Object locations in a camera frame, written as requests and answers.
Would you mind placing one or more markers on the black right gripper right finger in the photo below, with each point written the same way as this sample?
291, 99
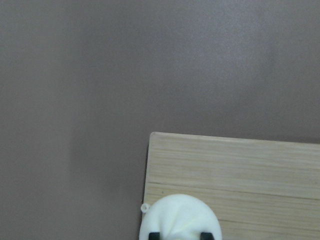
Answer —
205, 236

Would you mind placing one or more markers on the wooden cutting board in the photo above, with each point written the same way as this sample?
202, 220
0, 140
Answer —
258, 189

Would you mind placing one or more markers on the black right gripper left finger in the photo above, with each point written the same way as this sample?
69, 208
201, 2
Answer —
154, 236

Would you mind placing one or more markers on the white steamed bun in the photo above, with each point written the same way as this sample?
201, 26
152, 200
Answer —
178, 217

